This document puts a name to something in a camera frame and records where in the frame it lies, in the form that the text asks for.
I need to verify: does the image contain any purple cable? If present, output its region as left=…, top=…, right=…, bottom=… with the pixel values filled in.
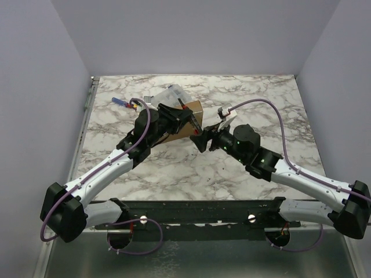
left=228, top=98, right=371, bottom=252
left=39, top=98, right=163, bottom=256

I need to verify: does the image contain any red black utility knife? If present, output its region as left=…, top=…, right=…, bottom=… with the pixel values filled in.
left=178, top=98, right=202, bottom=136

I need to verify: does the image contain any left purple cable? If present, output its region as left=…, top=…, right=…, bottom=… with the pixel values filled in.
left=39, top=98, right=163, bottom=256

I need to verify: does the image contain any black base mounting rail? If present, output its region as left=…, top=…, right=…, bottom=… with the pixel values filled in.
left=93, top=197, right=287, bottom=242

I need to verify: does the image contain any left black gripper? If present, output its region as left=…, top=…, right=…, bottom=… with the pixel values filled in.
left=148, top=103, right=192, bottom=147

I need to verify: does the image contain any blue handled screwdriver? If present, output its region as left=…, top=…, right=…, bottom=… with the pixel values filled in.
left=111, top=97, right=130, bottom=107

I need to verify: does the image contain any clear plastic organizer box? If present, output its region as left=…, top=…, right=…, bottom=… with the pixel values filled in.
left=152, top=84, right=193, bottom=108

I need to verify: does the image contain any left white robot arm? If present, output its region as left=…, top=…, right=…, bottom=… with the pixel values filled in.
left=40, top=104, right=193, bottom=243

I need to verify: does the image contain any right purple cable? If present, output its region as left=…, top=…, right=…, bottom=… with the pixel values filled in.
left=228, top=98, right=371, bottom=252

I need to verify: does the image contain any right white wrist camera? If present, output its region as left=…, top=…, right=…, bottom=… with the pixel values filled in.
left=217, top=104, right=237, bottom=131

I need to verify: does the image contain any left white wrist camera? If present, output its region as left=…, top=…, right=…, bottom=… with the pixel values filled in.
left=143, top=96, right=153, bottom=105

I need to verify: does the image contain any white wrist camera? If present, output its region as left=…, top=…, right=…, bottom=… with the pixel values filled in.
left=143, top=96, right=153, bottom=105
left=217, top=104, right=237, bottom=131

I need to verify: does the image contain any brown cardboard express box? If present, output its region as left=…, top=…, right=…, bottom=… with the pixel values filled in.
left=158, top=100, right=203, bottom=144

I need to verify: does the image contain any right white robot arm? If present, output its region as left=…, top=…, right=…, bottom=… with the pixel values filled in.
left=190, top=125, right=370, bottom=239

